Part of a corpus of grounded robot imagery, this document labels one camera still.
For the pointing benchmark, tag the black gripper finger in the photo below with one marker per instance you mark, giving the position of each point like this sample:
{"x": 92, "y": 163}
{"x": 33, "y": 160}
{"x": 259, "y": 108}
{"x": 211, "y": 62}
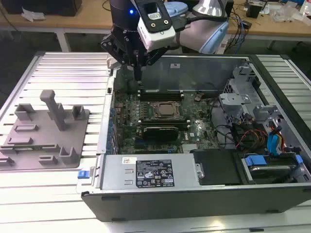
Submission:
{"x": 114, "y": 49}
{"x": 155, "y": 59}

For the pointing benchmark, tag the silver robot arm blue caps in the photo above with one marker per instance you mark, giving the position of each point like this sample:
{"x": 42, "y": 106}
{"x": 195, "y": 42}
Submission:
{"x": 192, "y": 36}

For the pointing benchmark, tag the black RAM slot bank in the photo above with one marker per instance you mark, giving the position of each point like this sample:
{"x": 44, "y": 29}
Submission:
{"x": 165, "y": 121}
{"x": 162, "y": 97}

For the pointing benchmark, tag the metal CPU socket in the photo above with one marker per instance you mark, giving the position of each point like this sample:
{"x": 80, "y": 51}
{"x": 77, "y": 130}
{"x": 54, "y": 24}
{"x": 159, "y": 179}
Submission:
{"x": 154, "y": 106}

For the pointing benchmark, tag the wooden desk white legs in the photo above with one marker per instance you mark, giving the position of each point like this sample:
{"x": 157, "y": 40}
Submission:
{"x": 73, "y": 22}

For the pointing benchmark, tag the CPU with silver top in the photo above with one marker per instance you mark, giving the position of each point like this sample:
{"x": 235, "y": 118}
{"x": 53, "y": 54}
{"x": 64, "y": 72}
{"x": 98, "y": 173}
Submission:
{"x": 168, "y": 109}

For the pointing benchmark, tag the green motherboard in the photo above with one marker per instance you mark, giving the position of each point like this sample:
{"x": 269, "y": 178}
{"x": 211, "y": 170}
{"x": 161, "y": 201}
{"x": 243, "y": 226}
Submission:
{"x": 194, "y": 114}

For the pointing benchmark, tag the black graphics card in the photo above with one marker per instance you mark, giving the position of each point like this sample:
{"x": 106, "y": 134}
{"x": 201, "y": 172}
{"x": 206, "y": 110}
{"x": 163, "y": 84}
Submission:
{"x": 160, "y": 134}

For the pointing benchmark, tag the large black equipment box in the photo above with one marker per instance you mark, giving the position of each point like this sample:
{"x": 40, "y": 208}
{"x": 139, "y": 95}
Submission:
{"x": 48, "y": 7}

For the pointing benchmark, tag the crumpled white paper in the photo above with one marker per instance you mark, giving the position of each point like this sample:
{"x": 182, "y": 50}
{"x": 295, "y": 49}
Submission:
{"x": 32, "y": 15}

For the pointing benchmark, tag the silver metal drive cage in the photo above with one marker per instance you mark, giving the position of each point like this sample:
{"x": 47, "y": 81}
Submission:
{"x": 233, "y": 102}

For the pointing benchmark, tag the silver finned heatsink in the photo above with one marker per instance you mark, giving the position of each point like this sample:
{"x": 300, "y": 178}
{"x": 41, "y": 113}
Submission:
{"x": 190, "y": 148}

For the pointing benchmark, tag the grey plastic parts rack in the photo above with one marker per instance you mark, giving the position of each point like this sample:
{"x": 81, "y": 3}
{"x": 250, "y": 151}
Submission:
{"x": 43, "y": 136}

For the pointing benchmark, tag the silver power supply with label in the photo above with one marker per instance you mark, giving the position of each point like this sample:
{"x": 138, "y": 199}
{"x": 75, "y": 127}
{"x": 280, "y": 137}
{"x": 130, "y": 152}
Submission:
{"x": 116, "y": 174}

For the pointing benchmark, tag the black drive bay plate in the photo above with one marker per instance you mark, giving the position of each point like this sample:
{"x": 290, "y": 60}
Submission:
{"x": 218, "y": 167}

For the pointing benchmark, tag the blue plastic case latch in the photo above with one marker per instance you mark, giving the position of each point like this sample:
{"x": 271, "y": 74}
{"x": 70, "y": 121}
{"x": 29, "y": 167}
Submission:
{"x": 83, "y": 174}

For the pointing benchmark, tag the clear plastic bags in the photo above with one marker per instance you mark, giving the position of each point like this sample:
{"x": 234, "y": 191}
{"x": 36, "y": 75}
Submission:
{"x": 289, "y": 14}

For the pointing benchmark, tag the hard disk in blue carrier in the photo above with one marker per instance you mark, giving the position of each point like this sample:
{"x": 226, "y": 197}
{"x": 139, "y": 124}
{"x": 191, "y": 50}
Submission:
{"x": 255, "y": 161}

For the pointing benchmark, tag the black open PC case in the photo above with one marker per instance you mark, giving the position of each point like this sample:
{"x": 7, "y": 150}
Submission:
{"x": 170, "y": 206}

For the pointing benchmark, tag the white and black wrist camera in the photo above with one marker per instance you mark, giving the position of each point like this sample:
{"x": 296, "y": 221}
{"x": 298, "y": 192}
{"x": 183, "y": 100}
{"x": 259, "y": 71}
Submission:
{"x": 158, "y": 38}

